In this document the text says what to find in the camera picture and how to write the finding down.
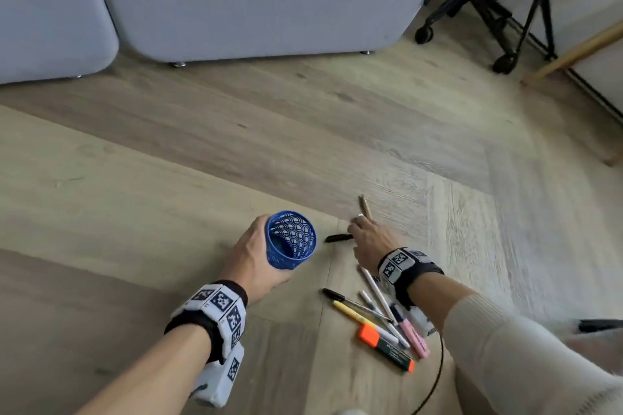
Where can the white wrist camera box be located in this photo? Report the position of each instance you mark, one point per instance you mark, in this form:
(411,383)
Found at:
(219,380)
(421,322)

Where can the slim gold brown pen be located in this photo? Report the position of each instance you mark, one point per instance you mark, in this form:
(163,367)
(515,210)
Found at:
(366,208)

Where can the orange black highlighter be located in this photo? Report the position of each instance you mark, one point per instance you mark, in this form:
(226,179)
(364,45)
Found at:
(389,349)

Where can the pink highlighter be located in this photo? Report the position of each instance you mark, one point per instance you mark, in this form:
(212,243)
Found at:
(413,337)

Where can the person's right forearm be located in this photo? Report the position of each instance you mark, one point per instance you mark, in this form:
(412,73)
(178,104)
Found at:
(438,298)

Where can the black wristband with marker tags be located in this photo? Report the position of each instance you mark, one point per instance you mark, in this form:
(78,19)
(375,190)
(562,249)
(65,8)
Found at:
(409,269)
(214,312)

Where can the slim white pen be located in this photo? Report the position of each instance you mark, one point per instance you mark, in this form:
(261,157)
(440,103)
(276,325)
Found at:
(382,303)

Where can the person's right hand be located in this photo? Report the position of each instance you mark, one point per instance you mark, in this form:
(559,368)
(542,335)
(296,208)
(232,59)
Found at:
(377,242)

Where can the grey chair wooden legs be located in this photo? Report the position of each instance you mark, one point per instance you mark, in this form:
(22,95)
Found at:
(574,52)

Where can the black marker pen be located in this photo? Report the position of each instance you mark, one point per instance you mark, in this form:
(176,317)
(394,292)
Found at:
(338,237)

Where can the person's left forearm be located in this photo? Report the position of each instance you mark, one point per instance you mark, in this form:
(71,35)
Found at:
(151,371)

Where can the black ballpoint pen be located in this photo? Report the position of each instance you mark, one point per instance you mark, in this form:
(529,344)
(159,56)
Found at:
(370,305)

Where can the blue mesh pen holder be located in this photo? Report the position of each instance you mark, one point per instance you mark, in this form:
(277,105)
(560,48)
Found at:
(292,254)

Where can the yellow white marker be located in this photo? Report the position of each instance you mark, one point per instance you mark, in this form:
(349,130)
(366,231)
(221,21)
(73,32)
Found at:
(350,313)

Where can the beige waste bin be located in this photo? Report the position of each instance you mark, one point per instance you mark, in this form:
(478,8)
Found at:
(598,351)

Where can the person's left hand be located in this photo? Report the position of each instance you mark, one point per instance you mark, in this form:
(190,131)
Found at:
(248,264)

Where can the black table leg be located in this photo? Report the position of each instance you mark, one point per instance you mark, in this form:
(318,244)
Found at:
(601,325)

